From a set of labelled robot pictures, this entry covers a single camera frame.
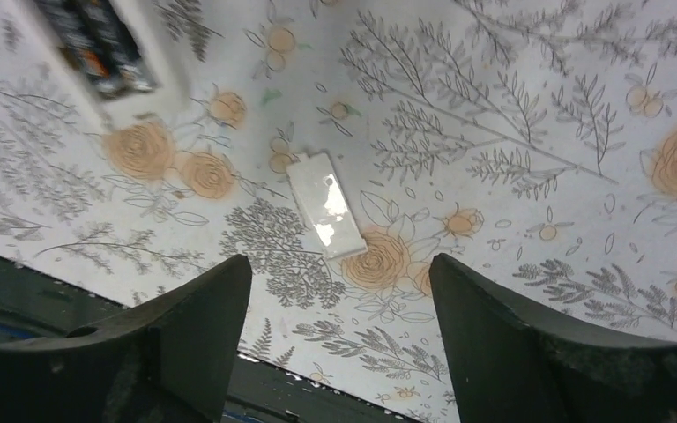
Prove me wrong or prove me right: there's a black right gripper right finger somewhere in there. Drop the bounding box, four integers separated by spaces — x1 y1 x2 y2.
429 254 677 422

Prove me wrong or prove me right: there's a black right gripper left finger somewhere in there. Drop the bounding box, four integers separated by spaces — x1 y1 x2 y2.
0 255 252 422

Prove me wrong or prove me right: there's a white battery cover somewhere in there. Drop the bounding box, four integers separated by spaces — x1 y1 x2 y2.
286 152 368 261

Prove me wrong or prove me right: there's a white remote control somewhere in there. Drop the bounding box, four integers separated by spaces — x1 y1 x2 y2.
8 1 190 133

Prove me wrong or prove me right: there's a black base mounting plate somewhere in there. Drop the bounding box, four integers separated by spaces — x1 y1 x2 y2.
0 257 407 422

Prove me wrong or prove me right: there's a floral patterned table mat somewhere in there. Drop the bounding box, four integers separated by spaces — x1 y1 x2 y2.
0 1 677 422

